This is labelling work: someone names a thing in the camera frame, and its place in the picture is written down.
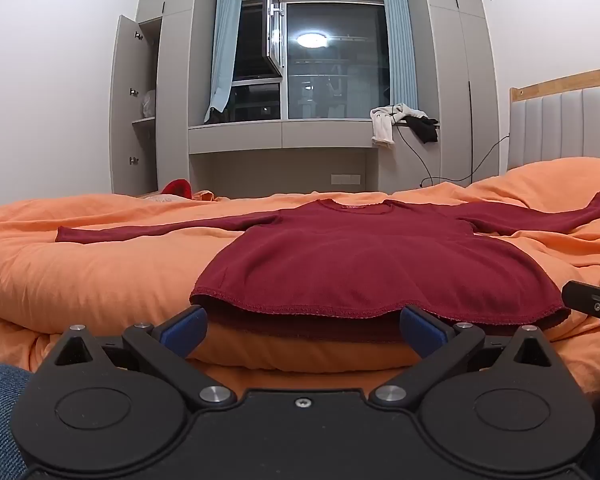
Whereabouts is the white cloth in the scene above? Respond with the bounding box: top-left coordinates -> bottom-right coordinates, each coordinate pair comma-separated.
370,103 -> 428,150

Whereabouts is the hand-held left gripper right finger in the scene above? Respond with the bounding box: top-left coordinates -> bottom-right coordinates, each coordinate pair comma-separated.
367,305 -> 557,409

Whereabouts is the grey padded wooden headboard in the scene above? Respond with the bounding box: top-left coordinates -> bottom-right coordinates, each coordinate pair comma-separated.
507,66 -> 600,173

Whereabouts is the black cloth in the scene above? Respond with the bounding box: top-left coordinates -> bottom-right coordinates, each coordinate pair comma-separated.
405,116 -> 440,144

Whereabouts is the black cable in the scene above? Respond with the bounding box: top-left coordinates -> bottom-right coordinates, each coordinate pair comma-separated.
397,132 -> 511,189

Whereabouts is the large window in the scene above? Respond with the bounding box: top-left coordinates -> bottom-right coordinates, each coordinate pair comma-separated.
230,0 -> 388,122

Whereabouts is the orange blanket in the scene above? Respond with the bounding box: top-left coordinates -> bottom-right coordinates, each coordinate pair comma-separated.
0,157 -> 600,401

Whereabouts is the pale patterned cloth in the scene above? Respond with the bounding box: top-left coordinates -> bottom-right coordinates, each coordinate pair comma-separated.
139,191 -> 216,207

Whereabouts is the grey built-in wardrobe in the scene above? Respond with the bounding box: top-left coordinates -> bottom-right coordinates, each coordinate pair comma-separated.
109,0 -> 501,198

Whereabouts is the dark red sweater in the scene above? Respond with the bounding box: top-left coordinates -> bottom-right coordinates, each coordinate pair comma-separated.
55,191 -> 600,334

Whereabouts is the open window sash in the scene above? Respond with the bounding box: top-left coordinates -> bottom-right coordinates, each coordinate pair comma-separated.
262,0 -> 286,77

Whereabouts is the light blue curtain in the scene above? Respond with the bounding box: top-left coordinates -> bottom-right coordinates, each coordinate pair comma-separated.
204,0 -> 244,123
381,0 -> 420,113

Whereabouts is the bright red fabric item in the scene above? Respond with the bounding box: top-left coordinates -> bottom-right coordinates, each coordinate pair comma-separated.
161,178 -> 193,200

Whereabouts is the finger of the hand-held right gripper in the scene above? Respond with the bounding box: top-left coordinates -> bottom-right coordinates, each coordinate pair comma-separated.
561,280 -> 600,346

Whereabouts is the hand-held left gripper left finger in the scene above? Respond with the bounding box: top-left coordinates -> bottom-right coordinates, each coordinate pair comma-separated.
49,305 -> 237,409

